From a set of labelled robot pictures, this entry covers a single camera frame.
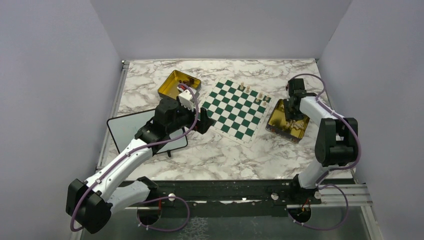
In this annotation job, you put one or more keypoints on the small whiteboard with stand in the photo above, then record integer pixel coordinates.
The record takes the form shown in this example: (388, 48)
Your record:
(123, 129)

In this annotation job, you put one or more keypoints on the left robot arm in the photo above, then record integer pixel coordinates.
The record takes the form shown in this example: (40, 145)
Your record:
(92, 202)

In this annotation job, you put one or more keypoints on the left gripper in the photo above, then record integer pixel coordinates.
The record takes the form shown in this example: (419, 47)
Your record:
(202, 125)

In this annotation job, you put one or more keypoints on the pile of light chess pieces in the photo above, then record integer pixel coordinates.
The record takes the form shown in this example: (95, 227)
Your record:
(296, 125)

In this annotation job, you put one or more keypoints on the gold tin with light pieces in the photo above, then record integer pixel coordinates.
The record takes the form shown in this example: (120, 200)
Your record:
(279, 124)

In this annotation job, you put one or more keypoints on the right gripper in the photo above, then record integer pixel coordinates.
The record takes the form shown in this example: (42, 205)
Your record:
(289, 116)

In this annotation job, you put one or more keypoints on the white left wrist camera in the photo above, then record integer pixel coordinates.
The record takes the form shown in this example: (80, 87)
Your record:
(186, 97)

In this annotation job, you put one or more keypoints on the green white chess board mat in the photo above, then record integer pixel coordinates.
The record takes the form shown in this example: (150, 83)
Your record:
(239, 116)

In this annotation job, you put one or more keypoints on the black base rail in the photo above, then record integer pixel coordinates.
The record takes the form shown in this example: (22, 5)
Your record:
(225, 198)

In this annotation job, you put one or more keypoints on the gold tin with dark pieces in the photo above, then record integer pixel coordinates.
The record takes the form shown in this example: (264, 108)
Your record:
(169, 89)

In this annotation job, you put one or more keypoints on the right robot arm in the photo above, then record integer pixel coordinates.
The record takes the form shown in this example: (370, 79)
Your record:
(337, 143)

